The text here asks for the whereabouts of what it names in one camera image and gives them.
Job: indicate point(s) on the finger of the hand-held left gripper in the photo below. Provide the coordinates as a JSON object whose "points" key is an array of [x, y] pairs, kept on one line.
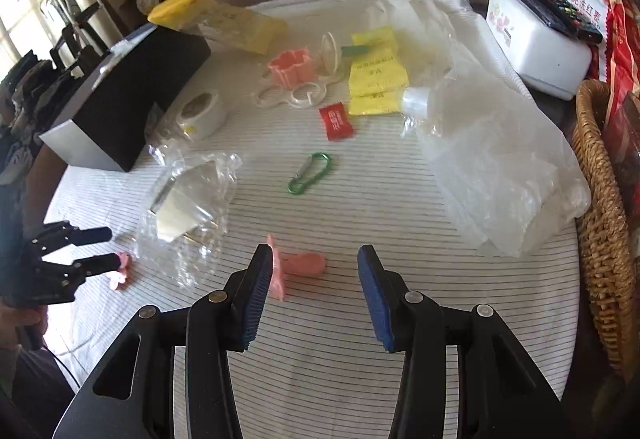
{"points": [[97, 264], [92, 235]]}

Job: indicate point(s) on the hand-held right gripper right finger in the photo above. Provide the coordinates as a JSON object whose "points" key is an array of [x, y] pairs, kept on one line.
{"points": [[377, 304]]}

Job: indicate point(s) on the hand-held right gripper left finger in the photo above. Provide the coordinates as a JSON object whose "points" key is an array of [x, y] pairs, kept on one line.
{"points": [[257, 299]]}

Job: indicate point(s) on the small pink flower piece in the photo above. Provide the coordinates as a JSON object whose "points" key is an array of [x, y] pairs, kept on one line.
{"points": [[121, 271]]}

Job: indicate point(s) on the pink silicone piece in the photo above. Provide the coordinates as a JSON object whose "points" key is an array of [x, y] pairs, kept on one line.
{"points": [[300, 265]]}

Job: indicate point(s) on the black storage box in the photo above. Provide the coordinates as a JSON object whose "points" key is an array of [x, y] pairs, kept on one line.
{"points": [[130, 89]]}

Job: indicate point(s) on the person's left hand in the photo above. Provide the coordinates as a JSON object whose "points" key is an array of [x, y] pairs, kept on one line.
{"points": [[22, 321]]}

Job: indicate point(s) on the striped white tablecloth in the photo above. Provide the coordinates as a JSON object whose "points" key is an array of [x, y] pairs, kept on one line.
{"points": [[350, 199]]}

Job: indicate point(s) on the small clear plastic bag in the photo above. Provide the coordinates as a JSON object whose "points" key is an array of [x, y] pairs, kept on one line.
{"points": [[167, 134]]}

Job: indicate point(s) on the green carabiner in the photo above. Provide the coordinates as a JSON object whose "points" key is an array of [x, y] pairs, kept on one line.
{"points": [[310, 173]]}

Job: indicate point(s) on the pile of clothes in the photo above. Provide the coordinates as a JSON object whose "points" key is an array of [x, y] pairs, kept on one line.
{"points": [[20, 119]]}

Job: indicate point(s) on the white tape roll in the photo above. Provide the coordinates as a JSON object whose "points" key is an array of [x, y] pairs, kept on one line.
{"points": [[200, 114]]}

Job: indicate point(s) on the red candy packet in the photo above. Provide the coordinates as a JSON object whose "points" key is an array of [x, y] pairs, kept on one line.
{"points": [[338, 120]]}

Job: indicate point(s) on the large clear plastic bag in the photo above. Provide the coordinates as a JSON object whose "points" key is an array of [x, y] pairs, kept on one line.
{"points": [[490, 144]]}

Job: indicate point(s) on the yellow packet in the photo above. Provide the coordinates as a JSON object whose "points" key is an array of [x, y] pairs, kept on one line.
{"points": [[372, 105], [377, 71], [372, 39]]}

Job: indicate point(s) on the wicker basket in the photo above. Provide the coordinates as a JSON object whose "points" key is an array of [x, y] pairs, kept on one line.
{"points": [[600, 229]]}

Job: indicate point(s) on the pink flower mould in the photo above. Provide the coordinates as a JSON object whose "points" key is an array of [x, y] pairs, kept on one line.
{"points": [[292, 66]]}

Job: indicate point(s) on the round tin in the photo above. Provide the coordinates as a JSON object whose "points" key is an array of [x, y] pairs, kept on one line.
{"points": [[150, 1]]}

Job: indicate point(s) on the yellow noodle bag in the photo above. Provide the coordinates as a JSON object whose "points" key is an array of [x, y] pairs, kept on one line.
{"points": [[225, 19]]}

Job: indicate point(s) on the small green eraser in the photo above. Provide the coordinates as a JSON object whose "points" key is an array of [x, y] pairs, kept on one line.
{"points": [[357, 50]]}

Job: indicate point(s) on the clear round lid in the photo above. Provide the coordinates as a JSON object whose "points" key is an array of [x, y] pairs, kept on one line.
{"points": [[330, 51]]}

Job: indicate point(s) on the white floral tissue box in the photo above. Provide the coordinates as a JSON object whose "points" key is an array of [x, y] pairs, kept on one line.
{"points": [[535, 49]]}

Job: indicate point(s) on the black remote control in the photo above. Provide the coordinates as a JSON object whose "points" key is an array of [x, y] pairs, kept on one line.
{"points": [[545, 1]]}

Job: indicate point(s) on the pile of red snack packets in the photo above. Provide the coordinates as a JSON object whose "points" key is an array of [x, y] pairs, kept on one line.
{"points": [[600, 9]]}

